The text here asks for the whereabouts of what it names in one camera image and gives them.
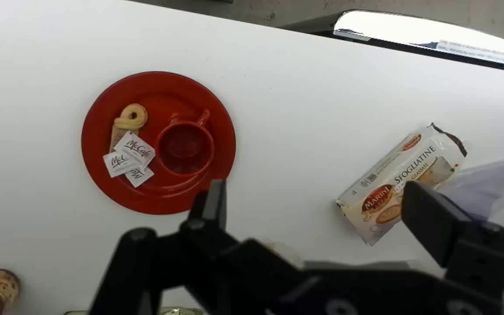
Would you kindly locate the white Sfogliatine biscuit package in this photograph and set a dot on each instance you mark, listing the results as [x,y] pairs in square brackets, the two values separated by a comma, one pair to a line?
[392,181]

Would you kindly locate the red round plate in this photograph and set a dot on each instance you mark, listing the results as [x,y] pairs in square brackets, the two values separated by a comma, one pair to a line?
[117,193]

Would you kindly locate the large white printed sugar packet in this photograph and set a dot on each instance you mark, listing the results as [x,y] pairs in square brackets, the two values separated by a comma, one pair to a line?
[135,149]

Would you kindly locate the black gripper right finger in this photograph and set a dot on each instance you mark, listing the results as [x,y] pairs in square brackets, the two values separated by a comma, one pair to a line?
[432,219]

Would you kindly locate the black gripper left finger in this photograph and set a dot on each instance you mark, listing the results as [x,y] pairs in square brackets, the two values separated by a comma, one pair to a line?
[213,207]

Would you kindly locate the small white sugar packet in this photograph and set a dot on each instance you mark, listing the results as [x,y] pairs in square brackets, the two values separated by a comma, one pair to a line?
[117,163]
[138,176]

